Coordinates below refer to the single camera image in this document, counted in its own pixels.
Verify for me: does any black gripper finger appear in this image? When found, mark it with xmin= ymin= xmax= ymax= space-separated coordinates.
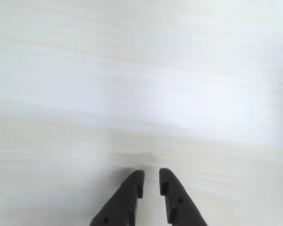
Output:
xmin=158 ymin=167 xmax=208 ymax=226
xmin=89 ymin=169 xmax=145 ymax=226

